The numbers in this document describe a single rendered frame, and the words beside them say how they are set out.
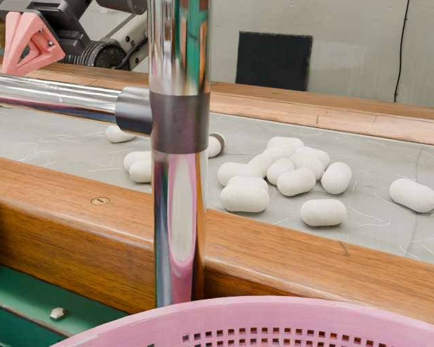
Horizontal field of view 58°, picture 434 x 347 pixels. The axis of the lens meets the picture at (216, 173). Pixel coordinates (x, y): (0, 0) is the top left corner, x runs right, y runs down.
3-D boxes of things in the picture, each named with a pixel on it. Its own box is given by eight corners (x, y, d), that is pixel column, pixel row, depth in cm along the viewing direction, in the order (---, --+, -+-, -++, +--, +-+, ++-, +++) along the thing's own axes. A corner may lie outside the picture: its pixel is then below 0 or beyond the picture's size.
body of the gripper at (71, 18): (58, 11, 46) (88, -30, 49) (-4, 6, 50) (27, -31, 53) (85, 52, 52) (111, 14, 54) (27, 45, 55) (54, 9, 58)
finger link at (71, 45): (17, 60, 43) (60, 2, 47) (-28, 54, 45) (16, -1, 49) (53, 100, 48) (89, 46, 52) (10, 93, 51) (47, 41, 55)
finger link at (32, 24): (1, 58, 44) (45, 1, 47) (-43, 52, 46) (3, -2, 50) (38, 98, 49) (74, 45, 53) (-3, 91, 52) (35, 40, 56)
